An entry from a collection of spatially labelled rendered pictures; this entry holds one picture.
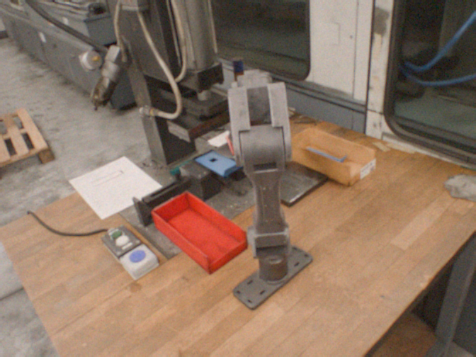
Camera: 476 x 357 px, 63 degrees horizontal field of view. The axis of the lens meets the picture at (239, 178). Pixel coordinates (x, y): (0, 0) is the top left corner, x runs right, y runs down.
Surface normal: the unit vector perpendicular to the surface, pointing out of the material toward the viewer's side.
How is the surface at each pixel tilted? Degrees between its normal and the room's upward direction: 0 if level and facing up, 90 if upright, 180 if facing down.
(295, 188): 0
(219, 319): 0
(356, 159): 90
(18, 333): 0
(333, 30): 90
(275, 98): 51
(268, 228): 106
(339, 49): 90
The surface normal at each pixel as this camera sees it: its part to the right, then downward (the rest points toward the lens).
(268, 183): 0.05, 0.76
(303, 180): -0.11, -0.82
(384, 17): -0.79, 0.42
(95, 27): 0.61, 0.39
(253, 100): -0.01, 0.35
